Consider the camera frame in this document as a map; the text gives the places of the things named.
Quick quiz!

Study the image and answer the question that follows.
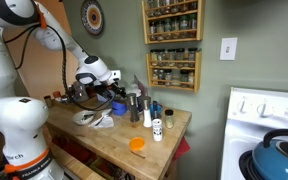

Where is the orange plastic lid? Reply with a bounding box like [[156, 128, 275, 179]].
[[128, 136, 146, 153]]

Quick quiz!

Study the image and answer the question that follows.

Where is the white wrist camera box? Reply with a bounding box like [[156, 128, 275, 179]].
[[109, 69, 122, 82]]

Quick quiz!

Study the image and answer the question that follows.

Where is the white shaker black print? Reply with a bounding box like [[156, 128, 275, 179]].
[[151, 118, 164, 143]]

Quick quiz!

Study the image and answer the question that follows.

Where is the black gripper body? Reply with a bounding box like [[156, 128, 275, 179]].
[[95, 79, 119, 100]]

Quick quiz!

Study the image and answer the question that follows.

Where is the steel pepper grinder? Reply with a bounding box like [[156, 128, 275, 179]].
[[125, 92, 141, 124]]

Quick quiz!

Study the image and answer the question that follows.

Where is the decorative patterned wall plate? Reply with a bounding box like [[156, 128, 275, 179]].
[[80, 0, 105, 37]]

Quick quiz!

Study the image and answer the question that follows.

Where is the red lid jar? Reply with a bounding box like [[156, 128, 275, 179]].
[[52, 90, 63, 103]]

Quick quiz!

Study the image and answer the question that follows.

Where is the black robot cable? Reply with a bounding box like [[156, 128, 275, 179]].
[[3, 24, 117, 113]]

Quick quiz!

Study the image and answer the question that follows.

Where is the brown small jar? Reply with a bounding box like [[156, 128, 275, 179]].
[[43, 95, 55, 109]]

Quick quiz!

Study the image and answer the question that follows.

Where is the white ceramic bowl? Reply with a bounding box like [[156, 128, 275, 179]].
[[71, 109, 97, 127]]

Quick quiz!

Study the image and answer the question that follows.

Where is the white kitchen stove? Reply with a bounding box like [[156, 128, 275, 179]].
[[220, 86, 288, 180]]

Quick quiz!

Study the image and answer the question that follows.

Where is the wooden lower shelf board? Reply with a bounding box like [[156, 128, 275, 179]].
[[48, 141, 100, 180]]

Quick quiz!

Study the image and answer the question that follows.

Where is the red hanging cloth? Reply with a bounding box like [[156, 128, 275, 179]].
[[172, 135, 192, 162]]

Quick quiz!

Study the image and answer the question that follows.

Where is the white stove knob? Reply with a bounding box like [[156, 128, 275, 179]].
[[256, 102, 274, 119], [236, 99, 249, 115]]

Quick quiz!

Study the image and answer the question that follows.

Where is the wooden spice rack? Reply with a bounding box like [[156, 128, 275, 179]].
[[145, 49, 203, 93], [141, 0, 206, 45]]

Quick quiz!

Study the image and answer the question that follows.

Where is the black stove burner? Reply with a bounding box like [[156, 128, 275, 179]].
[[238, 149, 262, 180]]

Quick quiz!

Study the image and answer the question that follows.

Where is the glass spice jar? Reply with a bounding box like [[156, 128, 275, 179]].
[[188, 13, 198, 38], [175, 47, 186, 68], [187, 70, 196, 88], [187, 47, 198, 69], [158, 69, 165, 85], [171, 16, 180, 39], [156, 19, 165, 41], [166, 48, 176, 68], [164, 69, 174, 86], [149, 49, 159, 67], [151, 68, 160, 85], [164, 18, 173, 40], [149, 20, 157, 41], [179, 15, 189, 39], [158, 48, 167, 67]]

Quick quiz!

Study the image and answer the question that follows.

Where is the dark blue bottle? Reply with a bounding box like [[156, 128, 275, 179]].
[[151, 100, 159, 120]]

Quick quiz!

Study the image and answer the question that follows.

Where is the white crumpled cloth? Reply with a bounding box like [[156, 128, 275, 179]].
[[88, 108, 115, 130]]

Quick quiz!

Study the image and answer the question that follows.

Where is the white salt grinder steel top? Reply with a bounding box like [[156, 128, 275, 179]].
[[140, 95, 154, 129]]

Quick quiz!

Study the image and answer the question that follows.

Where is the blue kettle black handle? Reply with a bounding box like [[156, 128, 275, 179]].
[[251, 128, 288, 180]]

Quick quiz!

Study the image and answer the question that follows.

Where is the grey table knife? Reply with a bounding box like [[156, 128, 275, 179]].
[[94, 112, 112, 128]]

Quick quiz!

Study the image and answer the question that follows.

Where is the blue stacked plastic bowl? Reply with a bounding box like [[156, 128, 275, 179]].
[[111, 99, 129, 117]]

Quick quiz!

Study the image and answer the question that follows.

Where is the white light switch plate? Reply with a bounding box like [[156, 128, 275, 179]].
[[219, 36, 239, 62]]

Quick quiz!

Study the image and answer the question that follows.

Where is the spice jar black lid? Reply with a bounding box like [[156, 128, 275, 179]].
[[163, 108, 175, 130]]

